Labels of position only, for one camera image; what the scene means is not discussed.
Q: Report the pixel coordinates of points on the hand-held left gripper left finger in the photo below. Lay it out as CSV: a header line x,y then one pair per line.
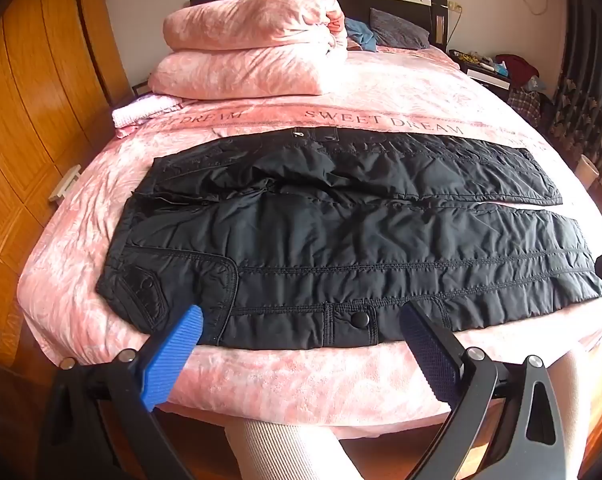
x,y
173,360

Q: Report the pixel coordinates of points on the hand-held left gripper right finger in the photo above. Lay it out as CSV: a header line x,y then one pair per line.
x,y
428,355

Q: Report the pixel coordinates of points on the black padded pants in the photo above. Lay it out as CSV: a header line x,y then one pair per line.
x,y
331,240

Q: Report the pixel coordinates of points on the white cylindrical bin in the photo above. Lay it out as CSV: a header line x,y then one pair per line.
x,y
588,170

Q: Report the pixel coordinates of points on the person's left leg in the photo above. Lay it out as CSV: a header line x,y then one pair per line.
x,y
281,452

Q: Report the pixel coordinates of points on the plaid cloth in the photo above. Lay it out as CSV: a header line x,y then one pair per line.
x,y
525,104

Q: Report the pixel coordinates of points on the dark patterned curtain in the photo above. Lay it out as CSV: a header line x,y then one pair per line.
x,y
588,85

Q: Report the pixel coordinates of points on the small white stool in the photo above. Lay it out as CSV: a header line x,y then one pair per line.
x,y
65,185

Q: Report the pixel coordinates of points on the red cloth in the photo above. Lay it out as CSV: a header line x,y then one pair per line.
x,y
518,67

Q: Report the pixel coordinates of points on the dark nightstand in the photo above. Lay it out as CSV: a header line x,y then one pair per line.
x,y
486,77

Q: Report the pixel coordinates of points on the white and pink folded towel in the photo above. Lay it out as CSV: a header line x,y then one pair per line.
x,y
141,110

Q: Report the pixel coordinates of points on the bed with pink printed sheet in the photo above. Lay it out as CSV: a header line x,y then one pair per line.
x,y
381,105

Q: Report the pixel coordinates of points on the orange wooden wardrobe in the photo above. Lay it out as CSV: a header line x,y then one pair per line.
x,y
31,85

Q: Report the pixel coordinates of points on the dark grey pillow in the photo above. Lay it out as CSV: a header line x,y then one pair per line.
x,y
398,30

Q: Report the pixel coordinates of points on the pink folded duvet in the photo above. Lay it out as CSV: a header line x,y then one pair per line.
x,y
241,45

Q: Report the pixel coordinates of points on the blue crumpled cloth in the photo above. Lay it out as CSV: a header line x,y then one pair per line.
x,y
361,35

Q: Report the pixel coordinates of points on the dark wooden headboard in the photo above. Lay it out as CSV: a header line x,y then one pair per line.
x,y
396,2

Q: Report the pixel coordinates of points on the wall socket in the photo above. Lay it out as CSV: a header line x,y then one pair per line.
x,y
457,7

